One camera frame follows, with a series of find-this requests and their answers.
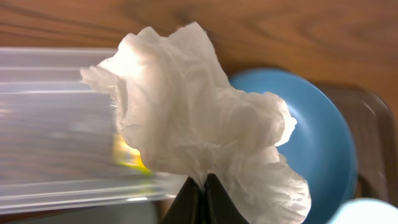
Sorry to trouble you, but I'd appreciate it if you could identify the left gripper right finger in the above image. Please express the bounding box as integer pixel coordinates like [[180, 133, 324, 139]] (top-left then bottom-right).
[[204, 174, 249, 224]]

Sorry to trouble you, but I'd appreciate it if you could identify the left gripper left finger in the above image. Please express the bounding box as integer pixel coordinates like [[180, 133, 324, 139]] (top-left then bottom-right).
[[160, 177, 205, 224]]

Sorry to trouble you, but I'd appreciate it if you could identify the yellow snack wrapper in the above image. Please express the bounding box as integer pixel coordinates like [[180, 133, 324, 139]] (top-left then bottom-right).
[[113, 134, 154, 175]]

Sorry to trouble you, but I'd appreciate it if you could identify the white napkin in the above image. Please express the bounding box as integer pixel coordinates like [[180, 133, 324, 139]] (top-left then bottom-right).
[[80, 22, 312, 223]]

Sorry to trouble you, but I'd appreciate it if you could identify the dark blue plate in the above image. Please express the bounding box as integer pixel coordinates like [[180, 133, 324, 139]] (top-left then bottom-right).
[[229, 68, 358, 224]]

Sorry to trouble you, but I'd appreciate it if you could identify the light blue bowl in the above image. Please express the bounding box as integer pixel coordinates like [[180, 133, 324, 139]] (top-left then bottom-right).
[[328, 198, 398, 224]]

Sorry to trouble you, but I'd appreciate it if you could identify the clear plastic bin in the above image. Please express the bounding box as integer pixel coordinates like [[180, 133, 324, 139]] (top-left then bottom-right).
[[1, 47, 184, 214]]

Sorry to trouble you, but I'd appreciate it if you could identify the brown serving tray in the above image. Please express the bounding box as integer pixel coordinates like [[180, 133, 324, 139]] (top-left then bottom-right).
[[316, 83, 397, 206]]

